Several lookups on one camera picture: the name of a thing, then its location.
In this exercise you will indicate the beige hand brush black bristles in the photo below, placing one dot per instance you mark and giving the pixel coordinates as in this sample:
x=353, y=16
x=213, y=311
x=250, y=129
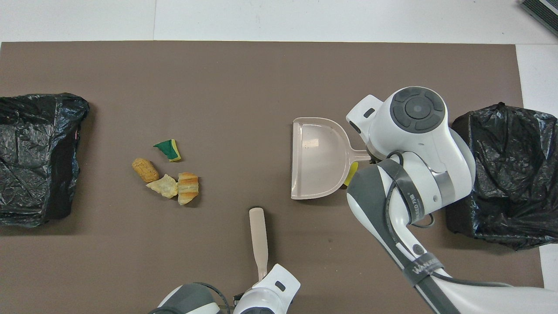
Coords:
x=258, y=235

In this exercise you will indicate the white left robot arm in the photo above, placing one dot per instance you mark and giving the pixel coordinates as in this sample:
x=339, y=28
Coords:
x=270, y=296

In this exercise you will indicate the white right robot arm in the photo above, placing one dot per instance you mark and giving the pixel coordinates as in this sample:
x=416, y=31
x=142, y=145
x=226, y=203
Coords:
x=436, y=144

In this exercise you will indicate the bin with black bag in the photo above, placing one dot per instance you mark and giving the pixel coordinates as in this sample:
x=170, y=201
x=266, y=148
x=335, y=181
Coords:
x=43, y=131
x=514, y=174

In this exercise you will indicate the pale bread piece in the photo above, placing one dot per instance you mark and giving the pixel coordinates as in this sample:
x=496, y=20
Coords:
x=165, y=186

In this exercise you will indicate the beige plastic dustpan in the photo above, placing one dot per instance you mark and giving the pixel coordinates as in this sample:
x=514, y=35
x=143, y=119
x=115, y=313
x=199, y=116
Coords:
x=318, y=165

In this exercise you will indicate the green and yellow sponge piece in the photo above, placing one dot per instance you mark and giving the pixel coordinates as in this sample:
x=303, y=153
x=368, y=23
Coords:
x=168, y=149

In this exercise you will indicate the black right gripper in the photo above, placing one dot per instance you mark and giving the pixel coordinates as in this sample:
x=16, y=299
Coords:
x=376, y=159

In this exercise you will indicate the plain yellow sponge piece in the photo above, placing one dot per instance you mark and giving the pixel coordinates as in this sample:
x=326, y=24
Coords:
x=351, y=172

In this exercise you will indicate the brown table mat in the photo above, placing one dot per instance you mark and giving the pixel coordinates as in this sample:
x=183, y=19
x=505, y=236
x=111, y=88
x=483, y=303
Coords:
x=174, y=87

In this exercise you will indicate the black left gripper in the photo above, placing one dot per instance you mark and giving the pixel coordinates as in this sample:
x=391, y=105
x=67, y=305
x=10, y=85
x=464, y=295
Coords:
x=239, y=299

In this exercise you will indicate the striped croissant toy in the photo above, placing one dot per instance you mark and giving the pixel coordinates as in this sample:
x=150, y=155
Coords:
x=188, y=187

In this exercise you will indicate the brown peanut-shaped bread toy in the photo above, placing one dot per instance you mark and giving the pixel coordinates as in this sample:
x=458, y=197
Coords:
x=146, y=170

